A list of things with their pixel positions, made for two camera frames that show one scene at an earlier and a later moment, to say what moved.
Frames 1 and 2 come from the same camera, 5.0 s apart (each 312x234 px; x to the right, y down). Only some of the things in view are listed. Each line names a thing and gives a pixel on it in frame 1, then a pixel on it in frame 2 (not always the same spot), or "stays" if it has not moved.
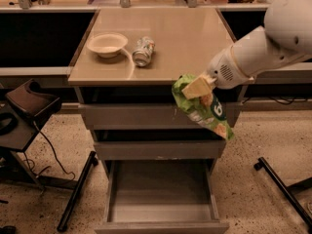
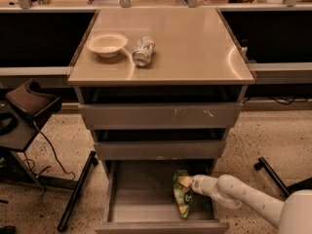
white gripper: (220, 71) to (200, 184)
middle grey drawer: (159, 149) stays
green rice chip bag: (206, 108) to (182, 196)
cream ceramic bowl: (107, 44) stays
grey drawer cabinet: (158, 158) stays
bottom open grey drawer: (167, 196) stays
